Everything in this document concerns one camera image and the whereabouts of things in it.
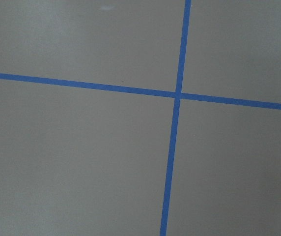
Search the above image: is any blue tape line crosswise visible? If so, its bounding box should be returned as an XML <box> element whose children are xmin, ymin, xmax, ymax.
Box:
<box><xmin>0</xmin><ymin>73</ymin><xmax>281</xmax><ymax>110</ymax></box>

